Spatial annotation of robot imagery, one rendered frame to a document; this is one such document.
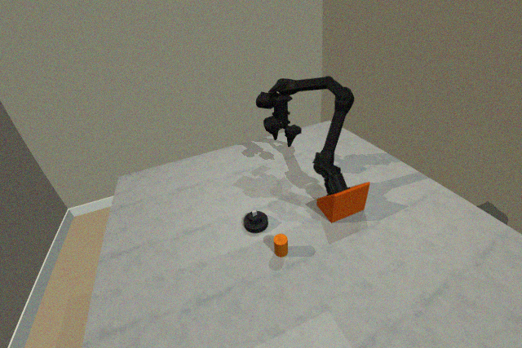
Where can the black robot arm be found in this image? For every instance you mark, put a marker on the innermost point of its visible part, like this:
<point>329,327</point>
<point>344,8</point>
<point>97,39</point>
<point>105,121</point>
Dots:
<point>324,161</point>

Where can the dark grey round pedestal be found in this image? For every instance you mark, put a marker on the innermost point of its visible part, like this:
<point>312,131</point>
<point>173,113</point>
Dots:
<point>255,221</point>

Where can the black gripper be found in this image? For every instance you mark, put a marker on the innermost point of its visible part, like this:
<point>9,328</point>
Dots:
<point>290,131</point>

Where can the orange knob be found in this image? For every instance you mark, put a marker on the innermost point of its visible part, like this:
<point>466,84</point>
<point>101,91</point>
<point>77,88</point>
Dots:
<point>281,245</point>

